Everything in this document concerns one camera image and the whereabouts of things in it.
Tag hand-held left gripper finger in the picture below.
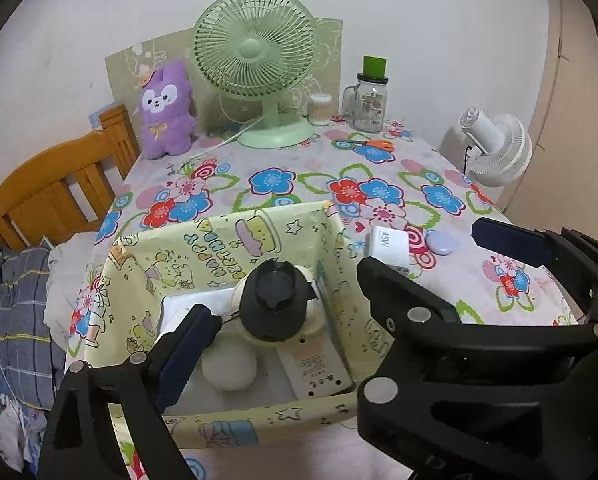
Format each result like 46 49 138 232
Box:
38 304 222 480

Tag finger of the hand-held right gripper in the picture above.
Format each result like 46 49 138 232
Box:
471 217 598 321
356 255 598 480

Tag white rounded case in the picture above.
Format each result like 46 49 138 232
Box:
201 336 258 392

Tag dark grey round holder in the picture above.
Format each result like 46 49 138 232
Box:
239 260 314 350

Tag yellow printed storage box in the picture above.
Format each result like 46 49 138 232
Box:
86 200 397 448

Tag white 45W charger box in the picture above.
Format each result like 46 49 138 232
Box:
369 226 411 276

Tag plain white box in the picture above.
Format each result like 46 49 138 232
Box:
159 287 241 336

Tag lilac round case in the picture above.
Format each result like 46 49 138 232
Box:
425 230 461 256

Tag white floor fan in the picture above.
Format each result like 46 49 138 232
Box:
439 106 533 188

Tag white power strip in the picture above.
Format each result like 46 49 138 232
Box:
277 337 355 401

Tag orange scissors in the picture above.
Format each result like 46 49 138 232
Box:
335 139 395 154

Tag beige door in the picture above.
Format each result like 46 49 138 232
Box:
499 0 598 226

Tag grey plaid blanket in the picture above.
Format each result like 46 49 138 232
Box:
0 245 67 411

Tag glass mug jar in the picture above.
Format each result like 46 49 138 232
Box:
342 74 390 133

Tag white patterned cloth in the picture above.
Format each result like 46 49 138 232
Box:
0 389 30 472

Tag cotton swab jar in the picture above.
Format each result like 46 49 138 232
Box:
308 92 333 127

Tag green plastic cup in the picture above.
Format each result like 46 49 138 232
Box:
362 55 387 80

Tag purple plush toy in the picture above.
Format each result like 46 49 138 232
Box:
138 59 197 161

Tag green desk fan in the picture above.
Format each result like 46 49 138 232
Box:
193 0 317 150

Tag beige printed backing panel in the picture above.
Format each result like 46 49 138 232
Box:
104 17 344 137

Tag white fan power cable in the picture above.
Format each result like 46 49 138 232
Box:
194 117 266 158

